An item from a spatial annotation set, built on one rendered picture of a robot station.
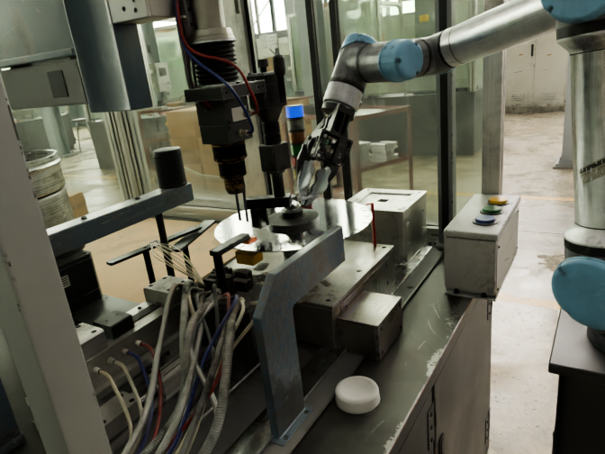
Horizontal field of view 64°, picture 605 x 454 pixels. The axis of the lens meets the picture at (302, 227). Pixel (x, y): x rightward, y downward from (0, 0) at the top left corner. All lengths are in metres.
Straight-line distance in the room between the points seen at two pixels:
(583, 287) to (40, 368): 0.67
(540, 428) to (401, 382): 1.15
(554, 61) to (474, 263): 8.24
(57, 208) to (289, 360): 0.84
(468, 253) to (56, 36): 0.92
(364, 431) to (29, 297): 0.53
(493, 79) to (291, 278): 0.77
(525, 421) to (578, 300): 1.21
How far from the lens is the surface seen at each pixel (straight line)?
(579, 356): 0.97
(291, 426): 0.78
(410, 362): 0.90
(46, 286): 0.39
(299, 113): 1.26
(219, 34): 0.81
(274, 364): 0.70
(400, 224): 1.20
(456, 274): 1.10
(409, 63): 0.97
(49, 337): 0.40
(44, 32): 1.13
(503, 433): 1.92
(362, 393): 0.81
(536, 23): 0.94
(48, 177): 1.37
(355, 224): 0.96
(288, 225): 0.97
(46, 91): 1.16
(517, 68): 9.29
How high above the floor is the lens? 1.27
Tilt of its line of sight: 19 degrees down
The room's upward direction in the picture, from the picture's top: 7 degrees counter-clockwise
